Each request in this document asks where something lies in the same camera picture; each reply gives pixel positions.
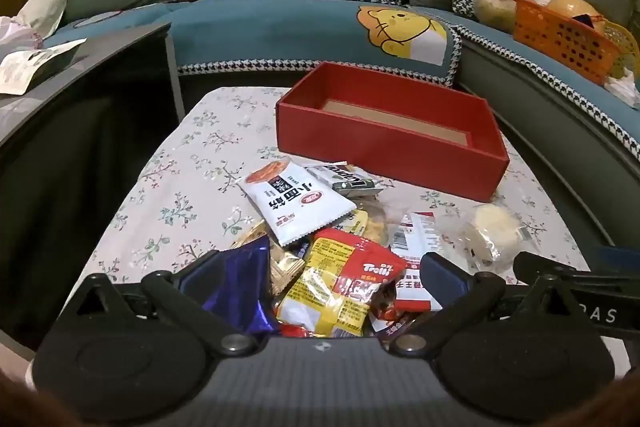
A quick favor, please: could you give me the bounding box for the teal lion print sofa cover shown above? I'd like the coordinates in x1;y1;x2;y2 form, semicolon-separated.
45;0;463;88

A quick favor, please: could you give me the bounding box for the blue foil snack packet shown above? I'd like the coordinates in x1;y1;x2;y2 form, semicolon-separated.
202;234;281;338

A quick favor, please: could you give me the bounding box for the green white wafer packet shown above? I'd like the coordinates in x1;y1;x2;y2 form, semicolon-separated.
305;162;386;198

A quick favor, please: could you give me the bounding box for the red cardboard box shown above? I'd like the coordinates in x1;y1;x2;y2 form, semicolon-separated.
276;61;511;204

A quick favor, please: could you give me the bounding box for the yellow red gummy packet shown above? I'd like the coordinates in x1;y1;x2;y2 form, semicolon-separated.
276;228;408;339

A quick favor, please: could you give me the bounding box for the dark side table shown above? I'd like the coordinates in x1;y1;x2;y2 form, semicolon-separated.
0;22;187;358

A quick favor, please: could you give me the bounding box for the orange plastic basket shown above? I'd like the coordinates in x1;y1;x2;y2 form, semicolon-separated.
511;0;621;86

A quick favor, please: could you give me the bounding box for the white orange snack packet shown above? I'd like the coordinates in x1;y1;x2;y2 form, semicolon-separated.
236;159;358;248

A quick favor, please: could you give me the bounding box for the white crumpled plastic bag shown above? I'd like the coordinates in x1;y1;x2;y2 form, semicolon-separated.
0;14;42;54

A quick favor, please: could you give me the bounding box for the white red snack packet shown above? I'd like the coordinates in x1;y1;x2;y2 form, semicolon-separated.
389;211;446;314

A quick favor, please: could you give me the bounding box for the pale green cloth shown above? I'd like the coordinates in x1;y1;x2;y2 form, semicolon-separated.
17;0;73;40

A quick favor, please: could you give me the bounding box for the green sofa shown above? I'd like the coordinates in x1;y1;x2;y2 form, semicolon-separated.
42;0;640;258

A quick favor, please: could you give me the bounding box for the teal houndstooth-trim sofa cover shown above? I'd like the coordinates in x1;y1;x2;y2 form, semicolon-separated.
460;14;640;158

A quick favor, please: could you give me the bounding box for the clear waffle cookie packet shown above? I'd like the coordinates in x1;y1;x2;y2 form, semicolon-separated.
350;202;401;248

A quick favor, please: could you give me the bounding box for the yellow plastic basket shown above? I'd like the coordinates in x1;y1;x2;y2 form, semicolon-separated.
602;19;640;80

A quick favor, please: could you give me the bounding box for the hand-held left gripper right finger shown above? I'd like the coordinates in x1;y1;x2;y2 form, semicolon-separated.
389;252;573;355

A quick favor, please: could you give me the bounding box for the printed paper sheet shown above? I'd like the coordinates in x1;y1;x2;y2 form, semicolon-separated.
0;38;88;96

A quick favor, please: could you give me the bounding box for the clear-wrapped round pastry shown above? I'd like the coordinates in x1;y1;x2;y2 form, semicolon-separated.
452;203;538;273

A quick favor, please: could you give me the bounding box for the crumpled white tissue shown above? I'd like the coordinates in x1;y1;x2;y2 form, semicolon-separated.
604;69;640;108

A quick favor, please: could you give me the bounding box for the yellow pomelo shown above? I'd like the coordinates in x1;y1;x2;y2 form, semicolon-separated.
546;0;603;25

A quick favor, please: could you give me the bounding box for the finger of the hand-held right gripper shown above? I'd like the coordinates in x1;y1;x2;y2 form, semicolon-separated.
514;252;640;293

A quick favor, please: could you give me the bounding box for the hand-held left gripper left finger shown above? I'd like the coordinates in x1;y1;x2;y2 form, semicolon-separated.
76;252;253;355

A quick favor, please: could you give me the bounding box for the gold snack packet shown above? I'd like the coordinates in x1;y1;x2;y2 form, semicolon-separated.
235;219;306;295

